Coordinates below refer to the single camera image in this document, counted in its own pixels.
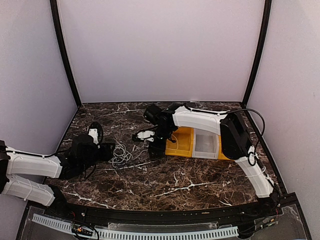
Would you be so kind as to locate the right black frame post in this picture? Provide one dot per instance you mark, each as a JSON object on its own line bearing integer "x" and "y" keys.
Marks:
{"x": 258, "y": 52}

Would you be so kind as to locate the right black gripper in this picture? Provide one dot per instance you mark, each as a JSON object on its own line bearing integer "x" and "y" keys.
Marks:
{"x": 159, "y": 148}

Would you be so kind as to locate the black frame post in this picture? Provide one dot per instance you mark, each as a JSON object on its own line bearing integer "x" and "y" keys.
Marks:
{"x": 258, "y": 52}
{"x": 63, "y": 51}

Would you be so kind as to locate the left black frame post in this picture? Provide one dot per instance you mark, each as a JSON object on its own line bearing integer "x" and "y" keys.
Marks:
{"x": 63, "y": 51}

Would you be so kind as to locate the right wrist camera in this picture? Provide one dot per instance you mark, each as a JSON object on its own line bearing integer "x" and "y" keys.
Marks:
{"x": 144, "y": 135}

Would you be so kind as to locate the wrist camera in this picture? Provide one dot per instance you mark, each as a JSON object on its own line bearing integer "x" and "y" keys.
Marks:
{"x": 144, "y": 135}
{"x": 95, "y": 130}

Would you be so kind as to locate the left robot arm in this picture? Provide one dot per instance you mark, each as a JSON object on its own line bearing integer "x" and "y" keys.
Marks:
{"x": 85, "y": 152}

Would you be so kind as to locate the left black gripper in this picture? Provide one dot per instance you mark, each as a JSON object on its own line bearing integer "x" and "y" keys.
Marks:
{"x": 107, "y": 153}

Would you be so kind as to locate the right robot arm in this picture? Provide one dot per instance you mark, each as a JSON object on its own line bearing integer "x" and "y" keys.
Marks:
{"x": 229, "y": 125}

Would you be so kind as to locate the yellow bin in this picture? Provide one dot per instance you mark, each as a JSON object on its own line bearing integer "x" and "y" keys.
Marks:
{"x": 221, "y": 156}
{"x": 183, "y": 145}

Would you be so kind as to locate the white translucent bin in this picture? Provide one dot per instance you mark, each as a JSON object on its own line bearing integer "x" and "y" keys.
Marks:
{"x": 205, "y": 145}

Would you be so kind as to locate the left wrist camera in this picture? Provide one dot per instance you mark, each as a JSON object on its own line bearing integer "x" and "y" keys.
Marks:
{"x": 95, "y": 130}

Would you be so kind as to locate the white slotted cable duct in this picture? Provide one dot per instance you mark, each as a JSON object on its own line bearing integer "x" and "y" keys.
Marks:
{"x": 117, "y": 231}

